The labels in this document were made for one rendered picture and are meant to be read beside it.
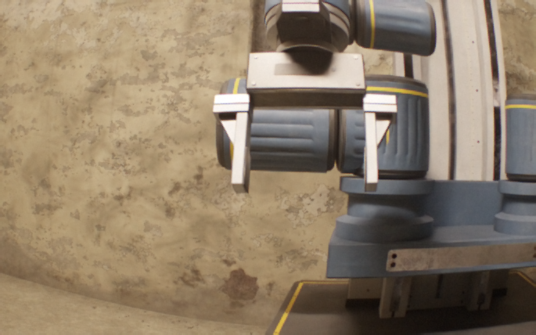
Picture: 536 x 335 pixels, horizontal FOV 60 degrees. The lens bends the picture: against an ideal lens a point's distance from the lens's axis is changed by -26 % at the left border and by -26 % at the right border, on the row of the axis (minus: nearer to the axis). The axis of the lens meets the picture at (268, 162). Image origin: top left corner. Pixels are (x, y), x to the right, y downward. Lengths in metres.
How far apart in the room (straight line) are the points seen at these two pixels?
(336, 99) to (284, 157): 0.60
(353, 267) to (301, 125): 0.31
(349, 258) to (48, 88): 2.13
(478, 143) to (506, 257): 0.50
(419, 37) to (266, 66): 0.33
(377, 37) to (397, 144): 0.40
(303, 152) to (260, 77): 0.60
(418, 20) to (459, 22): 0.81
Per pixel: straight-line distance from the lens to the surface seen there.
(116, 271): 2.82
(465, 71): 1.67
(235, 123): 0.65
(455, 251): 1.24
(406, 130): 1.24
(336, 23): 0.67
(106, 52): 2.83
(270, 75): 0.65
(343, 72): 0.65
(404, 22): 0.89
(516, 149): 1.35
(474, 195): 1.51
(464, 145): 1.65
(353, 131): 1.22
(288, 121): 1.22
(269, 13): 0.70
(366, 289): 1.74
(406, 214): 1.25
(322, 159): 1.25
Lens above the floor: 0.83
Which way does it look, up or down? 1 degrees down
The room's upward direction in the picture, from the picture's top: 2 degrees clockwise
